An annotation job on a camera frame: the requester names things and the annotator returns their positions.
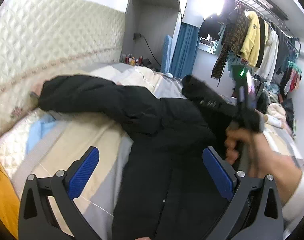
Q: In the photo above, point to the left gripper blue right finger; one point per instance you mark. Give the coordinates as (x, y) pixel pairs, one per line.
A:
(254, 208)

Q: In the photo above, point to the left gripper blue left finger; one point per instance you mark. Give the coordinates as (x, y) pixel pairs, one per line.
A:
(36, 217)

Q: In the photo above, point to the black puffer jacket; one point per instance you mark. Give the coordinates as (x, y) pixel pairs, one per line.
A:
(166, 191)

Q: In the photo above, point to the pile of clothes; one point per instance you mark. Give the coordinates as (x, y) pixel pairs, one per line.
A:
(274, 99)

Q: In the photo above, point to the metal clothes rack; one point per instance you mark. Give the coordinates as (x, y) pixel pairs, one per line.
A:
(272, 13)

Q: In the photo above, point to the person's right hand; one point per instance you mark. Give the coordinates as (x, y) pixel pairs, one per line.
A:
(264, 161)

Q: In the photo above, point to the white cylinder roll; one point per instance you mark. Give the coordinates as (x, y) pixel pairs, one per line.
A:
(272, 121)

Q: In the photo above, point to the yellow cartoon pillow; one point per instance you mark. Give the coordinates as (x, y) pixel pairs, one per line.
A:
(9, 204)

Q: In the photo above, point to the white hoodie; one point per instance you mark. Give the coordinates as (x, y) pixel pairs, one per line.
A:
(267, 67)

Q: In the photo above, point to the green sock hanger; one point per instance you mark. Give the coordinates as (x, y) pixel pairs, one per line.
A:
(295, 67)

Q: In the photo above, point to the yellow fleece jacket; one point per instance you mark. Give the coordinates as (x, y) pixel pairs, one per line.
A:
(251, 45)

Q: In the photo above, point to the colourful patchwork bed quilt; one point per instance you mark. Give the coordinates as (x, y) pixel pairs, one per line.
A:
(73, 134)

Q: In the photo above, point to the dark grey hanging coat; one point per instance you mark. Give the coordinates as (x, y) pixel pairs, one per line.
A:
(286, 48)

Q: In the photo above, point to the blue curtain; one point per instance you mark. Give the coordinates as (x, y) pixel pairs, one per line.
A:
(185, 51)

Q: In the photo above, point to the light blue cloth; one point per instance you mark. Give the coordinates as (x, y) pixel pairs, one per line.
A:
(37, 131)

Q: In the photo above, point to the black hanging jacket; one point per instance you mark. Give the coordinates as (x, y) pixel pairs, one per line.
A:
(212, 26)

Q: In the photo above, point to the bottles on nightstand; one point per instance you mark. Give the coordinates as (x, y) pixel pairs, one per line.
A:
(133, 61)

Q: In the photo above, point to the cream quilted headboard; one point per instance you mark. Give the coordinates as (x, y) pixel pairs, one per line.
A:
(41, 39)

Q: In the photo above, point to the wall charger with cable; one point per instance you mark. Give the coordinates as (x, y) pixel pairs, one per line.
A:
(138, 36)

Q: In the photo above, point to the grey wall cabinet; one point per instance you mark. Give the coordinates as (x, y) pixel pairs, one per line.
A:
(154, 19)

